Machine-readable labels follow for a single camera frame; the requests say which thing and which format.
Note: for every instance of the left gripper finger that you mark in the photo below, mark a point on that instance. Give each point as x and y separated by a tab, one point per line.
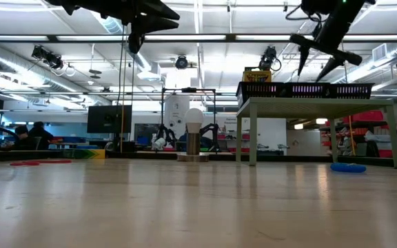
159	8
157	25

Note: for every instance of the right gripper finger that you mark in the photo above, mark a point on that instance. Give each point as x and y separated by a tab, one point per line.
327	69
302	58

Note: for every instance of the black slotted plastic basket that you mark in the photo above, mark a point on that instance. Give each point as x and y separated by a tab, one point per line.
351	91
260	90
307	90

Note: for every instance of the Crayola crayon box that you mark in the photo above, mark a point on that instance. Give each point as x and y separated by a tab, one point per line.
257	76
88	153

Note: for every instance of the red rubber band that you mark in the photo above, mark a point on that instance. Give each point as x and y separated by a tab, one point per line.
24	163

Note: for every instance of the black background robot arm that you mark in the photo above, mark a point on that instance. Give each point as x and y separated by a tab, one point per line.
214	131
165	132

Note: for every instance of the green perforated metal shelf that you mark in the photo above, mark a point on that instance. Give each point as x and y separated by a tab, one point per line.
308	103

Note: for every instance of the white ceiling vent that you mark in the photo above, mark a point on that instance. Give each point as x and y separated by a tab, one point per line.
379	52

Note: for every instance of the red storage bins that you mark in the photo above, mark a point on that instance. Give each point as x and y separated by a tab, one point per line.
367	116

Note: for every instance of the black ceiling discs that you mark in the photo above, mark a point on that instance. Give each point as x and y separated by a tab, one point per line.
95	72

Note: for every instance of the black storage rack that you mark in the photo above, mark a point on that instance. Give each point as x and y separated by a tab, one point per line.
357	123

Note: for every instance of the black studio light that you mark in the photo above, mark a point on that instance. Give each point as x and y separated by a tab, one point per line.
47	56

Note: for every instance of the black computer monitor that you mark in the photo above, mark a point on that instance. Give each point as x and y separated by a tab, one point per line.
105	118

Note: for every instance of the brass lamp with white bulb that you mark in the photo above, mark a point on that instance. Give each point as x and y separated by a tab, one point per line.
194	118

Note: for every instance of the blue coil wristband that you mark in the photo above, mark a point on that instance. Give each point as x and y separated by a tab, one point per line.
348	168

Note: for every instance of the white cylindrical object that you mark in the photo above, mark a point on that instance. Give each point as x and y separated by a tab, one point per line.
159	144

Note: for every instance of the person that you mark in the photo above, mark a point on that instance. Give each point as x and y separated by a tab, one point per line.
41	134
22	139
206	143

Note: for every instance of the silver ventilation duct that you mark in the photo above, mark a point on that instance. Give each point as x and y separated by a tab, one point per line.
367	74
140	58

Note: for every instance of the black overhead camera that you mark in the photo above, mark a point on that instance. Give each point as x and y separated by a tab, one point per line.
181	62

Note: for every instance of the black horizontal frame bar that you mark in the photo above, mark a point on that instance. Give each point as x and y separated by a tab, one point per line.
231	38

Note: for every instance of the black table edge rail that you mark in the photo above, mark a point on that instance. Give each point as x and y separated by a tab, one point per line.
288	158

